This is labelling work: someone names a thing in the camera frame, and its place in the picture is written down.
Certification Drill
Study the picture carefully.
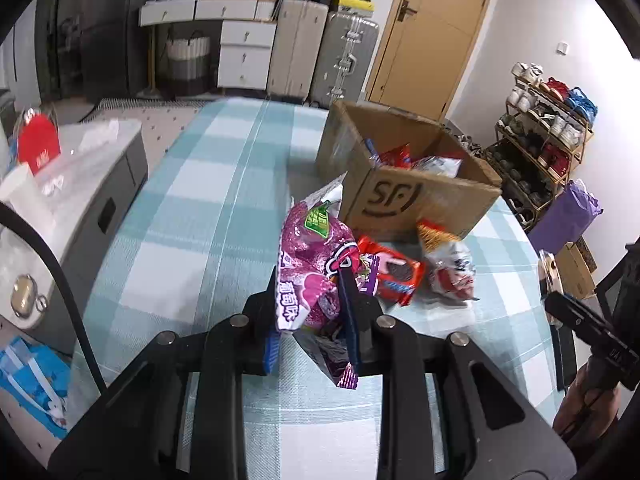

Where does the white drawer desk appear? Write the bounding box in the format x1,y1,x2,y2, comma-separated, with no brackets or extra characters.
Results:
139,0,277,91

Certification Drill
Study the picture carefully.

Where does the person's hand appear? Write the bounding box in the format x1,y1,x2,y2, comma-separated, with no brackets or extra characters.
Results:
552,358,620,446

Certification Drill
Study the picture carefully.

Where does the brown SF cardboard box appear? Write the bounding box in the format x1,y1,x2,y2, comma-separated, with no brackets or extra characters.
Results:
316,101,502,240

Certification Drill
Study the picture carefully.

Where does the shoe rack with shoes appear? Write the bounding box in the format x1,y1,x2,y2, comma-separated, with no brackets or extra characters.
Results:
483,62,598,232

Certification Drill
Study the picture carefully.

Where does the white red noodle snack bag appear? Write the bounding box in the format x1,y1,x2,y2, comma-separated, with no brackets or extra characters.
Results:
416,219,476,304

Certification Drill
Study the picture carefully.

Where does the beige hard suitcase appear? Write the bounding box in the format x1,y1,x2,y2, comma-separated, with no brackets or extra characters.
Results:
267,0,329,101

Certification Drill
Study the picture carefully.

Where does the red gift bag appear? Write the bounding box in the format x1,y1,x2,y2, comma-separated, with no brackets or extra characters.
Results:
17,108,61,176

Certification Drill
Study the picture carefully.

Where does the teal white plaid tablecloth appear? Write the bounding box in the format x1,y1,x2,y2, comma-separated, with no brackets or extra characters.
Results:
84,98,562,479

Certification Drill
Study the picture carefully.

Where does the white paper cup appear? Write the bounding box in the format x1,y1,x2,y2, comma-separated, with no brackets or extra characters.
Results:
0,162,55,235

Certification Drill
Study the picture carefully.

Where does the woven laundry basket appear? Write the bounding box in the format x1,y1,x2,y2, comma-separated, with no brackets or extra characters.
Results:
165,30,212,96

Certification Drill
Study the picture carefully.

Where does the blue cookie snack pack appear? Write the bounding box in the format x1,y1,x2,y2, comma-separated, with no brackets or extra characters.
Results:
363,139,382,166

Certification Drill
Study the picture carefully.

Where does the wooden yellow door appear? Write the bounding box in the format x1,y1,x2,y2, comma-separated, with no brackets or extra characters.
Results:
367,0,489,120

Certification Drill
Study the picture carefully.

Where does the purple candy snack bag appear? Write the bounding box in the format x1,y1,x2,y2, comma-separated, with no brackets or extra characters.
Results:
410,155,462,178

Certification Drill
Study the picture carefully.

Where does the black refrigerator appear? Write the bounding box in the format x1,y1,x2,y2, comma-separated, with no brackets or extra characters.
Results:
35,0,150,103

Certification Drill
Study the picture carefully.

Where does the red cookie snack bag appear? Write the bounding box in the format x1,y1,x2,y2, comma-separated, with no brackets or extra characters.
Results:
358,236,425,307

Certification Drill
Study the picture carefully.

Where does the small cardboard box on floor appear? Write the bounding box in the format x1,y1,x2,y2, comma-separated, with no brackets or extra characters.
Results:
555,244,596,300

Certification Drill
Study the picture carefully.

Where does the dotted beige rug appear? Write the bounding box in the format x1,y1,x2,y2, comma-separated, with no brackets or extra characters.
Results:
82,99,210,171

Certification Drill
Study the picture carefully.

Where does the black cable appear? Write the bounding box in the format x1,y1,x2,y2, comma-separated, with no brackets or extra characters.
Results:
0,200,109,396

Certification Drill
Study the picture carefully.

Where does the silver hard suitcase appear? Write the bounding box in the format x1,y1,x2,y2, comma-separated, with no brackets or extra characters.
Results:
309,12,378,108

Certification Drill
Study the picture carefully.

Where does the red orange chip bag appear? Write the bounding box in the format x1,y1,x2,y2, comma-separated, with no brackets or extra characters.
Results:
378,143,412,169

